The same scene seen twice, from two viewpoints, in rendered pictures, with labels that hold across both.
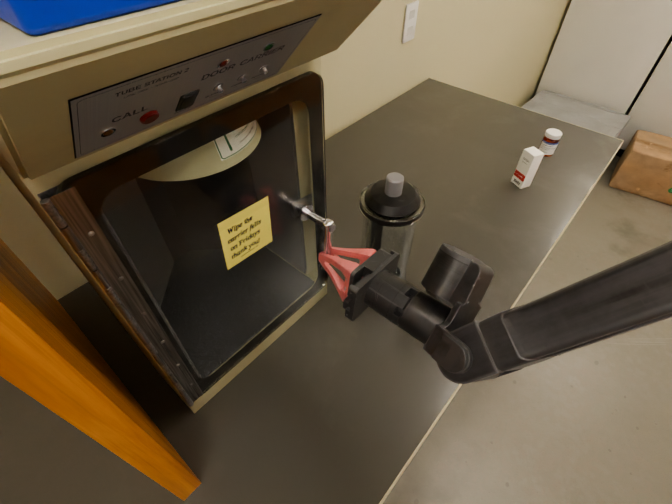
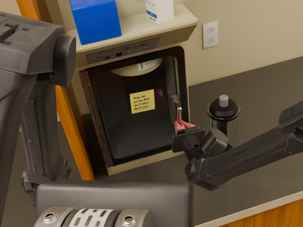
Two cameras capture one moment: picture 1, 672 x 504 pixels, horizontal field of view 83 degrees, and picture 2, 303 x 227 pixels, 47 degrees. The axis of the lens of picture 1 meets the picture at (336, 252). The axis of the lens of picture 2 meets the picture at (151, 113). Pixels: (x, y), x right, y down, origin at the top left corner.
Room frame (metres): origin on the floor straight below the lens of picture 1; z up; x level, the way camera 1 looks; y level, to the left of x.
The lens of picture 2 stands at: (-0.33, -0.45, 1.88)
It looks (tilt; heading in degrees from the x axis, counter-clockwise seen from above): 39 degrees down; 38
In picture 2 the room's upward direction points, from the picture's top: 9 degrees counter-clockwise
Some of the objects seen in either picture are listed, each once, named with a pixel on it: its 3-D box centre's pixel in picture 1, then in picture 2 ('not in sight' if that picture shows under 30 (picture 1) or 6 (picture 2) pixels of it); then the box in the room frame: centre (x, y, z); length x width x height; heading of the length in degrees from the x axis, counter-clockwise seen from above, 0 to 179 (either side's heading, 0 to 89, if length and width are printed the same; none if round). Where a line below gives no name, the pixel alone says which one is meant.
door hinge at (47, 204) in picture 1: (148, 329); (97, 124); (0.23, 0.21, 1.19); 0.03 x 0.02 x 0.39; 139
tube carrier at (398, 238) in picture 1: (386, 243); (222, 132); (0.49, -0.09, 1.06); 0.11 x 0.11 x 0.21
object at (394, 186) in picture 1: (393, 193); (223, 105); (0.49, -0.09, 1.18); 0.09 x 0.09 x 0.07
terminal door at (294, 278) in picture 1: (248, 256); (142, 111); (0.34, 0.12, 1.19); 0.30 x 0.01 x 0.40; 139
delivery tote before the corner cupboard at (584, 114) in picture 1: (563, 134); not in sight; (2.43, -1.61, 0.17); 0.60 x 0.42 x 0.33; 47
